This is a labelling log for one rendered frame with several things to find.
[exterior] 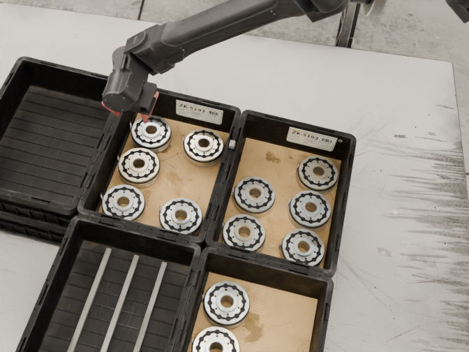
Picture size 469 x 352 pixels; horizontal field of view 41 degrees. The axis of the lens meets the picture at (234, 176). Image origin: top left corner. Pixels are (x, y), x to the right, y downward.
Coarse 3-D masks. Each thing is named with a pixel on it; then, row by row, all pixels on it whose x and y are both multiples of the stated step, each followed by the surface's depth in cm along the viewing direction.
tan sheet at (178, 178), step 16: (176, 128) 168; (192, 128) 168; (128, 144) 164; (176, 144) 165; (224, 144) 167; (160, 160) 162; (176, 160) 163; (112, 176) 158; (160, 176) 160; (176, 176) 160; (192, 176) 160; (208, 176) 161; (144, 192) 157; (160, 192) 157; (176, 192) 158; (192, 192) 158; (208, 192) 158
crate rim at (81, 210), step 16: (176, 96) 161; (192, 96) 161; (240, 112) 160; (112, 128) 154; (96, 160) 149; (224, 160) 152; (96, 176) 147; (80, 208) 142; (208, 208) 145; (128, 224) 141; (144, 224) 141; (208, 224) 142; (192, 240) 140
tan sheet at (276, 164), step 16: (256, 144) 167; (272, 144) 168; (240, 160) 164; (256, 160) 165; (272, 160) 165; (288, 160) 166; (336, 160) 167; (240, 176) 162; (256, 176) 162; (272, 176) 163; (288, 176) 163; (288, 192) 160; (272, 208) 158; (224, 224) 154; (272, 224) 155; (288, 224) 156; (272, 240) 153
